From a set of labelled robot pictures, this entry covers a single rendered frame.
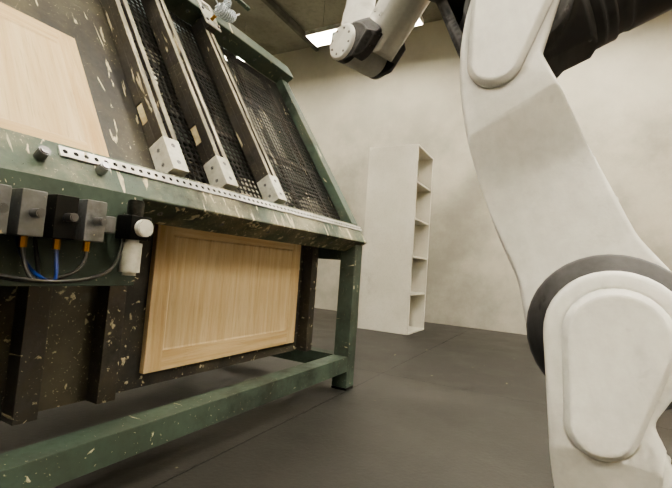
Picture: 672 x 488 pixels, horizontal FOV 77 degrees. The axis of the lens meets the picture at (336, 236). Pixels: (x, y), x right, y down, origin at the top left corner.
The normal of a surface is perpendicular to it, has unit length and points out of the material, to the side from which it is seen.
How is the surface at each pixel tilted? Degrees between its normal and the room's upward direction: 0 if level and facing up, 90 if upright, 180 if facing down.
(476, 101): 90
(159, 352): 90
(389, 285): 90
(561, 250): 90
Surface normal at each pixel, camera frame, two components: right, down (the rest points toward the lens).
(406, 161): -0.47, -0.10
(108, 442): 0.88, 0.03
